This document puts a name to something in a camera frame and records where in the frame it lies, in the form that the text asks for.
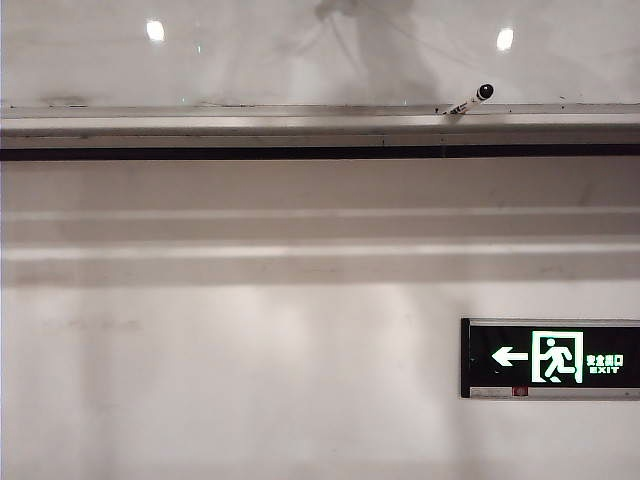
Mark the silver aluminium whiteboard tray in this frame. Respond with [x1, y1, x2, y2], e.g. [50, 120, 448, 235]
[0, 102, 640, 162]

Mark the white marker with black cap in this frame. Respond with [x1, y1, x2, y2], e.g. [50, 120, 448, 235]
[435, 83, 496, 117]

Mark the white glossy whiteboard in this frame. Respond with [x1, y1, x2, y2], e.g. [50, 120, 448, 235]
[0, 0, 640, 108]

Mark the black green exit sign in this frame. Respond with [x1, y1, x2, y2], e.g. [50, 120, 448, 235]
[460, 317, 640, 401]

